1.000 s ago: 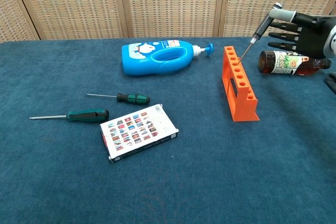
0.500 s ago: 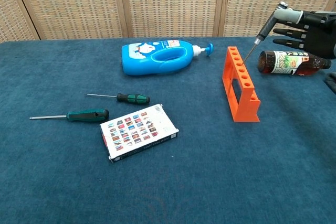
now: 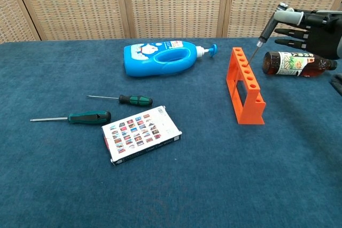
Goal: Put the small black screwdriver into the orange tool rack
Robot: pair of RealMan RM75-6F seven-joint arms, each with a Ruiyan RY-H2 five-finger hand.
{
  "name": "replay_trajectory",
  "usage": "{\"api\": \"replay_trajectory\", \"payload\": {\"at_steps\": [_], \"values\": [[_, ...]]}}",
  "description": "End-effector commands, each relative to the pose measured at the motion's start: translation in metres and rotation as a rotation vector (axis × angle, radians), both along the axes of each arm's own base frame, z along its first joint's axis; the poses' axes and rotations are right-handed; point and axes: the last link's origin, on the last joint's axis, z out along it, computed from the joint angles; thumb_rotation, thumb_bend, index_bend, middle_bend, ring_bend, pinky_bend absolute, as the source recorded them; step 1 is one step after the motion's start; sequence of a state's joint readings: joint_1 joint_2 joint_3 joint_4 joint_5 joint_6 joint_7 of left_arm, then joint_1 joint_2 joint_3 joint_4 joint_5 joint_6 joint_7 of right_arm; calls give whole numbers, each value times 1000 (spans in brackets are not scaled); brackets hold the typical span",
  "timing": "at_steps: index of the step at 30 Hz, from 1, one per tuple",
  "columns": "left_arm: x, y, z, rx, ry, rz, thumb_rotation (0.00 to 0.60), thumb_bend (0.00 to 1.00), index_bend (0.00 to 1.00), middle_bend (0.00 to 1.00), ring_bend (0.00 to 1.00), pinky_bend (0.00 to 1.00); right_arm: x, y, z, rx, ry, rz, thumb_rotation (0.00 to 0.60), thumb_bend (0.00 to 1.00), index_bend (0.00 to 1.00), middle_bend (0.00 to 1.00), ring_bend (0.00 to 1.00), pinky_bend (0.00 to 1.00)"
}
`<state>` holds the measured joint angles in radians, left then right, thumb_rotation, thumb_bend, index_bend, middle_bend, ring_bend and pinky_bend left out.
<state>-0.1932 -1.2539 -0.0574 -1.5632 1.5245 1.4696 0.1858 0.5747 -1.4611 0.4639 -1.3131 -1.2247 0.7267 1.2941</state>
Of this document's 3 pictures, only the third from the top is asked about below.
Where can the blue carpet table cover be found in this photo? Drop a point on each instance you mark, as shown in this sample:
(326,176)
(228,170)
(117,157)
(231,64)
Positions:
(187,185)

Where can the woven wooden folding screen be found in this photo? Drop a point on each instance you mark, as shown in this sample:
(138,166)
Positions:
(173,3)

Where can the blue detergent pump bottle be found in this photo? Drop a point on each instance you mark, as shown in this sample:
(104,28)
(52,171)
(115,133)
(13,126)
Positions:
(144,65)

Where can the silver black precision screwdriver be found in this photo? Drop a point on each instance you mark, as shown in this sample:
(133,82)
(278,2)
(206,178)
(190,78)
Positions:
(267,31)

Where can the thin green black screwdriver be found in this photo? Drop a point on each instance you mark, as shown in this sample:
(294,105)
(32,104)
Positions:
(136,100)

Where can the brown glass bottle with label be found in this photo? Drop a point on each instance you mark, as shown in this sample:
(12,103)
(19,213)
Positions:
(272,63)

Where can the orange perforated block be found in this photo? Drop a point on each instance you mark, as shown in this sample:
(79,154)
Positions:
(248,110)

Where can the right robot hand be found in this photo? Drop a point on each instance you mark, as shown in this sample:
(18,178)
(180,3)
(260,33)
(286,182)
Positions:
(326,35)

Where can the white picture card box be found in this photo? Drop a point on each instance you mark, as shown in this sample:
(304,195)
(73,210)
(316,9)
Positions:
(139,132)

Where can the thick green black screwdriver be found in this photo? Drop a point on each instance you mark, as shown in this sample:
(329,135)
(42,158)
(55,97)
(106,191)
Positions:
(88,117)

